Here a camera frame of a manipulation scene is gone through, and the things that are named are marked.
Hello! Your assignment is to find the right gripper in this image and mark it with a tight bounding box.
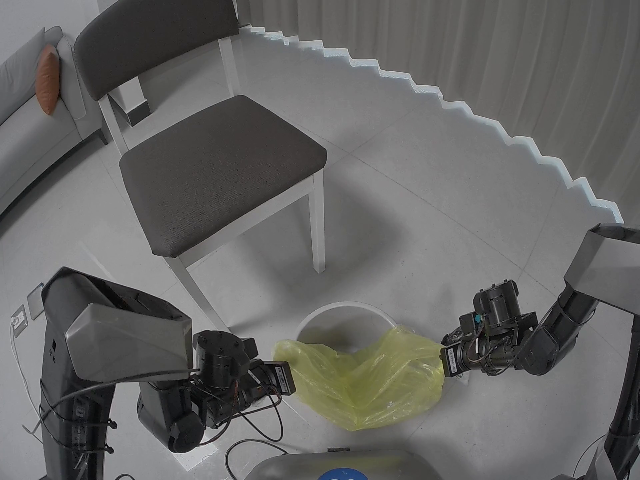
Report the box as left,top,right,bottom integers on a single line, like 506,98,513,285
439,340,484,380

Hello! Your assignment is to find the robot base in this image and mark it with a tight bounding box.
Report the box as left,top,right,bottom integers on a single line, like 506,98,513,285
245,449,443,480

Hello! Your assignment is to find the white trash bin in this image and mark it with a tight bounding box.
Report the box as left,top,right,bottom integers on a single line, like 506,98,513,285
295,302,472,405

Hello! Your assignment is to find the pale grey sofa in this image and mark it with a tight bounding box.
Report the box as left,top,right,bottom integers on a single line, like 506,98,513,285
0,25,108,219

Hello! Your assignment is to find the orange cushion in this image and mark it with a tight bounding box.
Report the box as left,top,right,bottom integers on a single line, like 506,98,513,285
36,44,62,116

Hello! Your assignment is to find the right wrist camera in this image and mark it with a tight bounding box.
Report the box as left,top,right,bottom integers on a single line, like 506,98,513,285
459,311,490,340

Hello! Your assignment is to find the grey padded white chair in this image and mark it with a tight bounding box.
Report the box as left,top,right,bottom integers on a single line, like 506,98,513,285
72,0,328,340

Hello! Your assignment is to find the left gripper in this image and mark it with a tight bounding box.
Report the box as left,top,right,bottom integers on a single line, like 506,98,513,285
231,360,297,408

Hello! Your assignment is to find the yellow plastic bag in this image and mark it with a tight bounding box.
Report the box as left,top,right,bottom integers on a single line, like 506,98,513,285
272,325,447,431

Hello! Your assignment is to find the black cable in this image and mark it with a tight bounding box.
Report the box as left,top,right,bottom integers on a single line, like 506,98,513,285
225,439,291,480
571,434,610,480
197,393,285,446

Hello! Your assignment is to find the pale beige curtain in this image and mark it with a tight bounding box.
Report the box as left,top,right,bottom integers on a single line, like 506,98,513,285
232,0,640,234

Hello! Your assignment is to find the white cable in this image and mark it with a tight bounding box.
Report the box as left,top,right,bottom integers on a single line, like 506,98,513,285
10,318,43,439

